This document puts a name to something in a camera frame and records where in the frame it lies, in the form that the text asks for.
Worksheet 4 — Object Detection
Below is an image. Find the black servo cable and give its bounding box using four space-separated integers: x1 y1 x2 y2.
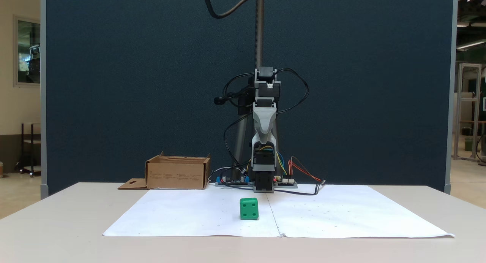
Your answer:
222 72 256 104
276 68 309 115
223 114 253 171

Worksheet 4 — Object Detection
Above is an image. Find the green die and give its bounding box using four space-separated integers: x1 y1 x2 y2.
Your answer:
240 198 259 220

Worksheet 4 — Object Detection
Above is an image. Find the yellow jumper wire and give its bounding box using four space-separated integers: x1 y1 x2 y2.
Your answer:
276 152 288 176

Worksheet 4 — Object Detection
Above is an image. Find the camera stand pole with clamp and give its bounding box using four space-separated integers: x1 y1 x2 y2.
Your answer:
214 0 279 178

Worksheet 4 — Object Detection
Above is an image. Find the brown cardboard box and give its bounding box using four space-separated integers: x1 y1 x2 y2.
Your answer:
118 152 211 190

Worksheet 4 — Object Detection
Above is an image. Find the black metal cart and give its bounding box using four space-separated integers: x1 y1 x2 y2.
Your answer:
15 122 41 178

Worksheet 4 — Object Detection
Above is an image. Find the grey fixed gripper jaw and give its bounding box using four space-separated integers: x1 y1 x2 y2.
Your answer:
252 120 278 146

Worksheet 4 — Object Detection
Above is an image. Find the white paper sheet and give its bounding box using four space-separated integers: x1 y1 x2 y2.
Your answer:
103 189 281 238
266 184 455 239

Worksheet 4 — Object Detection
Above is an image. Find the dark blue partition panel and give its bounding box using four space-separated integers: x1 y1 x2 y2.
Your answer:
40 0 457 200

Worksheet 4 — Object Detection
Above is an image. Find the circuit board with jumper wires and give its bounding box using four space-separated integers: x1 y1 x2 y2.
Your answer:
273 175 298 189

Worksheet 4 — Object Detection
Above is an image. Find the framed wall window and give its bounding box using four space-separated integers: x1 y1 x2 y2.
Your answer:
14 14 41 89

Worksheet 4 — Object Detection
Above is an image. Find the red jumper wire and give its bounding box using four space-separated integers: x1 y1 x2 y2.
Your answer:
287 156 322 182

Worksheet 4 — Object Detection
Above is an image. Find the thick black camera cable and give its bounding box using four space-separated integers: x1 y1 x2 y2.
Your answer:
200 0 263 19

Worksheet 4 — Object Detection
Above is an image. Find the aluminium profile frame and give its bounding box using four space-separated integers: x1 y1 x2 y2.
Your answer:
453 63 483 162

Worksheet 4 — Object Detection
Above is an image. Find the black power cable with connector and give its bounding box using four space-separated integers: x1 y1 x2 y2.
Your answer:
274 179 327 196

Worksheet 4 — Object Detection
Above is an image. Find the blue circuit board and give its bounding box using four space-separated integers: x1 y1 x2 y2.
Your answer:
215 175 252 187

